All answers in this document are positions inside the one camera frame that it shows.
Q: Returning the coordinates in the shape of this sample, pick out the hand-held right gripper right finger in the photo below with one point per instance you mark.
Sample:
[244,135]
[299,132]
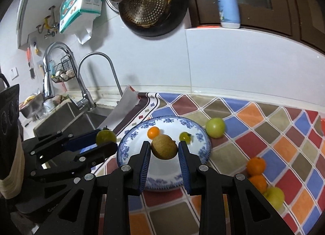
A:
[183,169]

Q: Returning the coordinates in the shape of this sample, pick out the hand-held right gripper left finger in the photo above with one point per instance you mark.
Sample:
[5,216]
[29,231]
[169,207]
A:
[146,166]

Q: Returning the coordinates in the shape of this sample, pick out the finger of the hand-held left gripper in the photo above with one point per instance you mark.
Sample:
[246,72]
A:
[106,149]
[78,140]

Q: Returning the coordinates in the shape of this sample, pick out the dark green cherry tomato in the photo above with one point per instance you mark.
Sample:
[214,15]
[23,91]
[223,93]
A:
[106,136]

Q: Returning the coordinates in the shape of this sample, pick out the blue patterned white plate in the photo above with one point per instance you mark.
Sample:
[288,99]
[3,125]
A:
[167,174]

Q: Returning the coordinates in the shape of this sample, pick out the brown longan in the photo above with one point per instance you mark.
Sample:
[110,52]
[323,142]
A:
[164,146]

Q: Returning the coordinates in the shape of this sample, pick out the yellow-green cherry tomato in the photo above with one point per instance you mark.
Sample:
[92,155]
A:
[185,136]

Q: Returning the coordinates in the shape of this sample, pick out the orange cherry tomato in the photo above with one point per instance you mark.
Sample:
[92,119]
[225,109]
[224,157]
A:
[153,132]

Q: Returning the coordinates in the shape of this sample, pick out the green apple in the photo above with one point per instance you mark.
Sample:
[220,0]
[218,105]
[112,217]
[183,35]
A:
[274,196]
[215,127]

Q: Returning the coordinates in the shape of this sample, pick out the orange mandarin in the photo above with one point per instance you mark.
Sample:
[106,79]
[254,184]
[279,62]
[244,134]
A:
[258,183]
[256,166]

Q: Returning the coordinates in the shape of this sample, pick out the steel basin with dishes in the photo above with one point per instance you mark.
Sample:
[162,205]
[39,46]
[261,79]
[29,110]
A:
[31,104]

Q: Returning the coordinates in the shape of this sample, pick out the stainless steel sink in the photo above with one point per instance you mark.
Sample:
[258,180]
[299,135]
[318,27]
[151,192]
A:
[66,118]

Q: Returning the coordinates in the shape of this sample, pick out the chrome pull-down faucet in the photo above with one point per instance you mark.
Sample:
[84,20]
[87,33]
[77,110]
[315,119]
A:
[48,82]

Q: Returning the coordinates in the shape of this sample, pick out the colourful chequered table mat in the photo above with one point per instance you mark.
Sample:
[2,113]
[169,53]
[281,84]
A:
[254,133]

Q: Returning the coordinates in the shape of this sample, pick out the thin chrome gooseneck faucet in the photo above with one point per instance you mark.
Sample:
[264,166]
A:
[111,65]

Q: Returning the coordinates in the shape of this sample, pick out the paper towel pack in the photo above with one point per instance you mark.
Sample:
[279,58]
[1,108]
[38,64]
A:
[81,1]

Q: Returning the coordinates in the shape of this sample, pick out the golden perforated colander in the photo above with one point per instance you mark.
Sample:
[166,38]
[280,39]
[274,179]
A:
[149,4]

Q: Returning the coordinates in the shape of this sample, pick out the black wok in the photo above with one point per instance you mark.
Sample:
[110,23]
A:
[175,9]

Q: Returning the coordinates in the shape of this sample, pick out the white wall socket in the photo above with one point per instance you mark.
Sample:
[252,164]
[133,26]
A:
[14,73]

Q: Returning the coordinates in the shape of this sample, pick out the brass wall tap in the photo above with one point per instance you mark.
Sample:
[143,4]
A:
[49,25]

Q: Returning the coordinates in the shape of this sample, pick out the dark wooden window frame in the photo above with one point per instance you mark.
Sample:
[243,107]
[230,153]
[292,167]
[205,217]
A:
[279,4]

